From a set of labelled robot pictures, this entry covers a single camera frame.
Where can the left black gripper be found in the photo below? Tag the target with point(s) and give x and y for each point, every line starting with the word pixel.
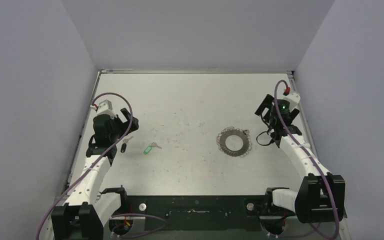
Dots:
pixel 124 125

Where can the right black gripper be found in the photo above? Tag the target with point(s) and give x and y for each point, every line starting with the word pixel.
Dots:
pixel 266 108

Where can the key with green tag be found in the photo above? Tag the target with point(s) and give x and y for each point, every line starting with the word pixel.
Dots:
pixel 150 147

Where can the metal disc with keyrings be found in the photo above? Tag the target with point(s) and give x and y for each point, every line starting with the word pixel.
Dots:
pixel 234 142

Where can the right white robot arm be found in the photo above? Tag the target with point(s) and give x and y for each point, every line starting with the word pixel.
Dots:
pixel 321 195

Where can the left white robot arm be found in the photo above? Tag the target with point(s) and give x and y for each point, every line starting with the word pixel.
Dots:
pixel 79 218

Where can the key with black head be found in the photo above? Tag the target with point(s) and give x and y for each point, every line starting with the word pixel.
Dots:
pixel 125 141

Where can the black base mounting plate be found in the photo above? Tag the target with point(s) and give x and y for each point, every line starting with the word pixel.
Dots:
pixel 199 213

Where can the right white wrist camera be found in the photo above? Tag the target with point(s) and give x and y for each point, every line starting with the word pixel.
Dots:
pixel 290 96

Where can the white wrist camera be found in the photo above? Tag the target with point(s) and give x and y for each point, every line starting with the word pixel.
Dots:
pixel 290 96
pixel 104 107

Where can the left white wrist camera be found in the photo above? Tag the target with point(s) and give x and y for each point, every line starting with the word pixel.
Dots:
pixel 104 107

